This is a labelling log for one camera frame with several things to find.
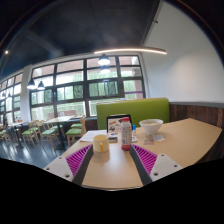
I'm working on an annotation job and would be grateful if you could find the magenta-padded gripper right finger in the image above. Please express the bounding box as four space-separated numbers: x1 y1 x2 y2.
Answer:
129 143 184 187

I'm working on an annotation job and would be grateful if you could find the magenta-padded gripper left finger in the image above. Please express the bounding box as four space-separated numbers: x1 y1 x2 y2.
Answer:
43 144 95 187

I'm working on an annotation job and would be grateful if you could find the red-capped clear drink bottle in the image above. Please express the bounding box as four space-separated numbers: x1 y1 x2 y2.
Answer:
120 116 133 152

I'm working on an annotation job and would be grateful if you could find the white paper napkin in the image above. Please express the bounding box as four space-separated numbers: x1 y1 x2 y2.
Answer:
152 134 166 142

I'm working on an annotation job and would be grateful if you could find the cream yellow mug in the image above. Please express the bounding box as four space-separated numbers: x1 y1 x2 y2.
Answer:
92 134 110 154

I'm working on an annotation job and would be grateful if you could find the white ceramic bowl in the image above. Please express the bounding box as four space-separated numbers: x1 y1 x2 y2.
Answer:
138 118 165 136

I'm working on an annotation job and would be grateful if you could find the group of green-seated wooden chairs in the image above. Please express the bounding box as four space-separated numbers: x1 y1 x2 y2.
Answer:
0 114 88 149

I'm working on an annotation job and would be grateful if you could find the light wooden dining table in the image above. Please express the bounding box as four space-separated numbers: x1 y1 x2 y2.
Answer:
43 115 74 141

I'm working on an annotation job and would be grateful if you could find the black-framed tablet with pictures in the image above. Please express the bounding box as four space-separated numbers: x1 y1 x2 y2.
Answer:
106 113 133 135

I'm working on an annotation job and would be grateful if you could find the green upholstered bench back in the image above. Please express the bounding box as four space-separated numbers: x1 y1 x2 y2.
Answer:
96 97 171 130

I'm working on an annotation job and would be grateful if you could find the large black-framed window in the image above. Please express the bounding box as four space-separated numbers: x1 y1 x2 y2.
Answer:
0 54 146 123

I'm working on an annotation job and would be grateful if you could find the dark pendant lamp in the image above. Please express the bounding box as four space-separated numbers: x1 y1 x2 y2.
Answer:
36 80 46 91
99 65 111 75
26 78 36 90
97 53 111 66

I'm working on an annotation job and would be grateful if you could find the curved linear ceiling light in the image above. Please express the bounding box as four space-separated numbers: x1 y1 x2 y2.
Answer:
93 46 168 56

